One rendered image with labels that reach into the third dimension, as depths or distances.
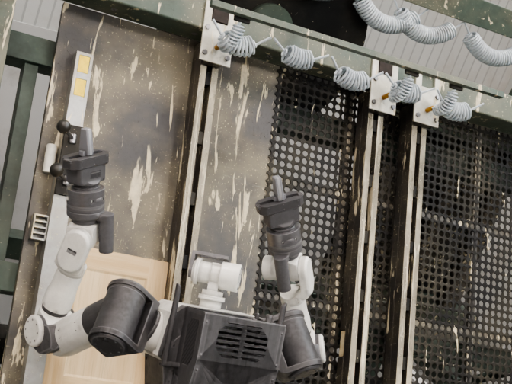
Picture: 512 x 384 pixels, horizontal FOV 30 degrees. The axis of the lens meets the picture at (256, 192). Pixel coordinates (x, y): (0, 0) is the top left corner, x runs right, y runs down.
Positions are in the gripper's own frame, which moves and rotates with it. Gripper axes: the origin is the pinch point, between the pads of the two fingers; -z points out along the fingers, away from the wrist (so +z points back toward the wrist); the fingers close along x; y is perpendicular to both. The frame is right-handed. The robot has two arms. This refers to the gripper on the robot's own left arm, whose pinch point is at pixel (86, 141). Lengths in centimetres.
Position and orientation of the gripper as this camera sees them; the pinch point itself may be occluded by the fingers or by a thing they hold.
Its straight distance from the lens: 222.2
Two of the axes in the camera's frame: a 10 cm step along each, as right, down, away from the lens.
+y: 8.0, 2.3, -5.6
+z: -0.6, 9.5, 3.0
